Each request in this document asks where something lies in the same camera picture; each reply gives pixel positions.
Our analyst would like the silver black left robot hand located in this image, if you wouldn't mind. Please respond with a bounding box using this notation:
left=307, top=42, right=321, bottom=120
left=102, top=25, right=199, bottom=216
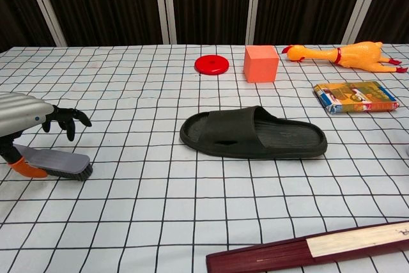
left=0, top=91, right=93, bottom=178

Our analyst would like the grey cleaning brush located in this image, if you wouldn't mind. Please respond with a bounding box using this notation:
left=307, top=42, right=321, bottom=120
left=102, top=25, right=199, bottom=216
left=14, top=144, right=94, bottom=180

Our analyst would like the black rubber slipper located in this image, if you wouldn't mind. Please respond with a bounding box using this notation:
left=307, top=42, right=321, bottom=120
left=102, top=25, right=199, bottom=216
left=179, top=105, right=328, bottom=160

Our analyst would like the dark white-framed partition screen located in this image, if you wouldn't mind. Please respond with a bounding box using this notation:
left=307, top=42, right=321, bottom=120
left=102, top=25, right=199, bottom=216
left=0, top=0, right=409, bottom=53

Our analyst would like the white black checked tablecloth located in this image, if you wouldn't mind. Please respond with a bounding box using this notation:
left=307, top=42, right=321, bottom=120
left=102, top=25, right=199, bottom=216
left=0, top=43, right=409, bottom=273

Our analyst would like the red round disc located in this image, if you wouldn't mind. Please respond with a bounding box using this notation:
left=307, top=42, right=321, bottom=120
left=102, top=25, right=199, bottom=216
left=194, top=55, right=230, bottom=77

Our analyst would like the orange foam cube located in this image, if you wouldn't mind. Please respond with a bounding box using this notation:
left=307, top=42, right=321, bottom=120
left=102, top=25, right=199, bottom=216
left=243, top=45, right=279, bottom=84

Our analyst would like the dark red folded fan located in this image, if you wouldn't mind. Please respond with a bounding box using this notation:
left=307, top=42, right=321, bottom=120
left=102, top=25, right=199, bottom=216
left=206, top=221, right=409, bottom=273

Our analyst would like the orange printed snack packet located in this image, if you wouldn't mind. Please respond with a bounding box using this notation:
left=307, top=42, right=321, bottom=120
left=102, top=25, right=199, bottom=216
left=313, top=81, right=400, bottom=116

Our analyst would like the yellow rubber chicken toy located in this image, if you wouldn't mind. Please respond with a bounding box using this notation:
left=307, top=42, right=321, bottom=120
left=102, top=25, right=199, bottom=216
left=281, top=41, right=409, bottom=75

